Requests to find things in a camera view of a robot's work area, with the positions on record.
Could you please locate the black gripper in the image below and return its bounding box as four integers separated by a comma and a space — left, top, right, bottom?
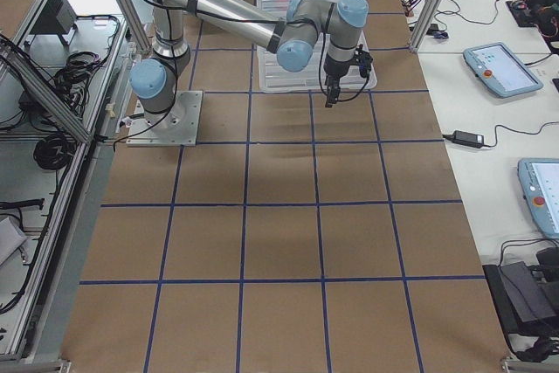
324, 45, 372, 107

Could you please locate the black cable bundle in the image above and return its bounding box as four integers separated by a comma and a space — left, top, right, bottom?
34, 133, 75, 171

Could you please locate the aluminium frame rail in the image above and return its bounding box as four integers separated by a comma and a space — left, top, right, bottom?
1, 35, 92, 143

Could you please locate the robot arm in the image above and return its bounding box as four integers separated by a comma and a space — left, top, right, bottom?
145, 0, 372, 107

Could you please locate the black laptop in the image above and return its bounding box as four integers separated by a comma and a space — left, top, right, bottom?
483, 262, 558, 337

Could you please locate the black power adapter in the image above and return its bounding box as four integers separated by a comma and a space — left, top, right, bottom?
452, 130, 485, 149

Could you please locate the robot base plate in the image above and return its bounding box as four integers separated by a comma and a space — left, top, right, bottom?
126, 91, 204, 147

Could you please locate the blue teach pendant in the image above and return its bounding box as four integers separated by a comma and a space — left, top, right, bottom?
517, 158, 558, 239
462, 42, 543, 98

